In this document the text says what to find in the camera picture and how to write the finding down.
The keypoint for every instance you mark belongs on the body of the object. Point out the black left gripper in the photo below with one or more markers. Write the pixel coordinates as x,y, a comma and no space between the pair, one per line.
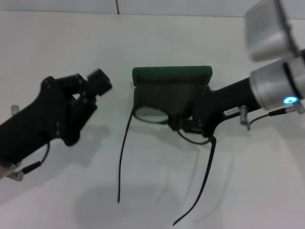
35,124

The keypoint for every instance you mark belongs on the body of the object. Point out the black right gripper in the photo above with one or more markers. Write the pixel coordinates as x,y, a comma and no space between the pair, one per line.
219,102

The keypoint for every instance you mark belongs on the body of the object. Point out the green glasses case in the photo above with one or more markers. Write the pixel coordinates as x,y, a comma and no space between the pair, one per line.
166,76

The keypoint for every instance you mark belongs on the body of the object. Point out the black glasses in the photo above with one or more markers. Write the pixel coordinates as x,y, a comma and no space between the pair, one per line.
124,152

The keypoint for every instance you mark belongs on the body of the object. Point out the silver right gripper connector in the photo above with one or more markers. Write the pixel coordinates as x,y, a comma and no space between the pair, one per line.
243,115

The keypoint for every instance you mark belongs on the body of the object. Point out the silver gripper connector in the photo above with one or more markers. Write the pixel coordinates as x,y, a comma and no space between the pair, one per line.
243,115
14,109

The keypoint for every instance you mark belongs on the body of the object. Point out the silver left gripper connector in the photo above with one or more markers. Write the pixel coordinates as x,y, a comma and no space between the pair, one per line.
14,109

